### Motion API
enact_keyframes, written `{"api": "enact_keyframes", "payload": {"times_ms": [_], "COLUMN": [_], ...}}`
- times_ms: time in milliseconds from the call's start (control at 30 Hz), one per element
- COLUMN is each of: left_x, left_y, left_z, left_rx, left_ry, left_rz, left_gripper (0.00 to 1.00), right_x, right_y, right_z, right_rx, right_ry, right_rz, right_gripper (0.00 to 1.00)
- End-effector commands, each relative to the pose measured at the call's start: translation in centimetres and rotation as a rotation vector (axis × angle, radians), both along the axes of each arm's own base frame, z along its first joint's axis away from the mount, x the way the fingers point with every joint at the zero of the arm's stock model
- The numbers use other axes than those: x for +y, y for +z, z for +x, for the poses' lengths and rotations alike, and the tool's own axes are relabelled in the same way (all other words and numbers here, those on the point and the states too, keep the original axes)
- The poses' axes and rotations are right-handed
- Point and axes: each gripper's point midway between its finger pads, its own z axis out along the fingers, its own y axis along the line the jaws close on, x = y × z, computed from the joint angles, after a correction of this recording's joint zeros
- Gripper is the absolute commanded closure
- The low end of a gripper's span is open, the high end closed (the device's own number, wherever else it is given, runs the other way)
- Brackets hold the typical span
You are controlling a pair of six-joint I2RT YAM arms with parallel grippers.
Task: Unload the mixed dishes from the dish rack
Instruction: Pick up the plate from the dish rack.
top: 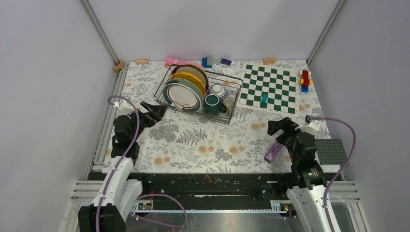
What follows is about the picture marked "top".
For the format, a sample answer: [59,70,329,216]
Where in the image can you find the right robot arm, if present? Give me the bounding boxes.
[267,117,340,232]

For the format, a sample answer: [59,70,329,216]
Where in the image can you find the red yellow blue lego toy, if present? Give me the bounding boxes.
[299,70,313,93]

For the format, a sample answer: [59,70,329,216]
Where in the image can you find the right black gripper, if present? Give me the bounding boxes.
[267,116,302,163]

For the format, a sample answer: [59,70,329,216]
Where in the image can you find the pink toy bat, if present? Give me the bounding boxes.
[165,58,204,69]

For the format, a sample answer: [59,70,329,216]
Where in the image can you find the grey lego baseplate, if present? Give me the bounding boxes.
[315,139,347,165]

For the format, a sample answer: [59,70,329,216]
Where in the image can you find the white plate green red rim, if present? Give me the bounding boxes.
[162,84,202,112]

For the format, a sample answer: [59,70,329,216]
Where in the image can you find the purple glitter tube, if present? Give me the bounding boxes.
[264,142,283,163]

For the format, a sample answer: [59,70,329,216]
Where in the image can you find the left wooden block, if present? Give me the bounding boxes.
[135,59,148,65]

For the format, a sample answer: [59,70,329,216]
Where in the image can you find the beige plate dark red rim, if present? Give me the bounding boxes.
[172,64,209,91]

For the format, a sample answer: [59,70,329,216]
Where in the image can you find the green white chessboard mat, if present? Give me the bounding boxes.
[238,63,300,117]

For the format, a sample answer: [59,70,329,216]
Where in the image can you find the corner wooden block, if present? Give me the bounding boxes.
[113,60,125,72]

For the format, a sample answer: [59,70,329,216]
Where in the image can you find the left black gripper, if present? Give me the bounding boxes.
[128,101,167,142]

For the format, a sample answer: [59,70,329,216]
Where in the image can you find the mint green flower plate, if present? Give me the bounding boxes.
[167,78,204,100]

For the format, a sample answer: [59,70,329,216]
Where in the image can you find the blue grey lego bricks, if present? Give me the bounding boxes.
[202,56,213,68]

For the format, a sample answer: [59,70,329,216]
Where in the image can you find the teal block on chessboard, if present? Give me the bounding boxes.
[260,94,268,109]

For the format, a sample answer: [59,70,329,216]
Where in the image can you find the blue white patterned bowl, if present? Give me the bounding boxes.
[207,84,228,101]

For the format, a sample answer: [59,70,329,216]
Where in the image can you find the black wire dish rack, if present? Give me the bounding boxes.
[154,64,243,124]

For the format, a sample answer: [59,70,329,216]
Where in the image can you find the floral tablecloth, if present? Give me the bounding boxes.
[121,60,323,173]

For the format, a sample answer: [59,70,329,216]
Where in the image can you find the dark green mug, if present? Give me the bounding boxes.
[204,94,227,116]

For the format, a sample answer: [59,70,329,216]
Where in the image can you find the yellow dotted scalloped plate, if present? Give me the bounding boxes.
[170,72,206,95]

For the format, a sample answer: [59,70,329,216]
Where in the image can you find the right wooden block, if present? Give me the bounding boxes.
[263,58,277,65]

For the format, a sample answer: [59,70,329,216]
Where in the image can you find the purple lego brick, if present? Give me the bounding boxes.
[220,58,232,66]

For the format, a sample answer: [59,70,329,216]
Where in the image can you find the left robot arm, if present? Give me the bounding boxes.
[78,101,167,232]

